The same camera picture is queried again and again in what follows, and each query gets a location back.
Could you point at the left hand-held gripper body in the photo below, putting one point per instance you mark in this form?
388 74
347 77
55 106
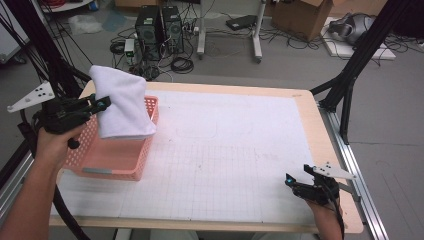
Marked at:
60 115

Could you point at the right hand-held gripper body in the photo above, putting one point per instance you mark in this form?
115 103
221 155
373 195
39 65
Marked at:
320 191

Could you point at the lilac printed cloth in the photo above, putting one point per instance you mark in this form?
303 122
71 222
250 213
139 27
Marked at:
123 103

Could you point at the pink plastic basket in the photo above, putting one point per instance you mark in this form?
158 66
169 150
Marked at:
113 156

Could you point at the person's right hand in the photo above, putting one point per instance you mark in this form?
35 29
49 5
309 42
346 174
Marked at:
326 213

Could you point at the person's left hand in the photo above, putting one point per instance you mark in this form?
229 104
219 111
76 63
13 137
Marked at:
51 148

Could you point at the white power adapter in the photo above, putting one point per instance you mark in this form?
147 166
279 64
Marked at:
129 48

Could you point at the clear plastic bag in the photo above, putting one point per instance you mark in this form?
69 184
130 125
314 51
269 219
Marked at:
85 24

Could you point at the teal sheet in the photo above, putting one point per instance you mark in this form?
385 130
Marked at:
115 20

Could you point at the white grid mat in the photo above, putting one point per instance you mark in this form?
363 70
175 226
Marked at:
216 150

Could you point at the black computer tower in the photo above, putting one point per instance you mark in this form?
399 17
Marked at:
173 30
148 30

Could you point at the white cabinet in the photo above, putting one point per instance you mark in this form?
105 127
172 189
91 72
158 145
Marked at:
10 40

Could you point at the white flat board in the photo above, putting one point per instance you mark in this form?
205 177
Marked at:
340 50

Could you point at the white metal stand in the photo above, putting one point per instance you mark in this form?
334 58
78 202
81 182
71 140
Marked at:
257 33

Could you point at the grey rounded device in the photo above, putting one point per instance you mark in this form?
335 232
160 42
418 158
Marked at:
353 28

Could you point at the open cardboard box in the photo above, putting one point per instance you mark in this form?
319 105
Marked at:
300 16

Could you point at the black flat device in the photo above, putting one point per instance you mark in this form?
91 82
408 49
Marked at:
241 22

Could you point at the grey metal bracket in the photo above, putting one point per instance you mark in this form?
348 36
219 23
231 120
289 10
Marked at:
351 193

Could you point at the aluminium rail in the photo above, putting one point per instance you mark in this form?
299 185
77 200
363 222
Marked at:
350 150
13 180

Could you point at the black metal frame strut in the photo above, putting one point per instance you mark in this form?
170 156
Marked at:
50 56
363 50

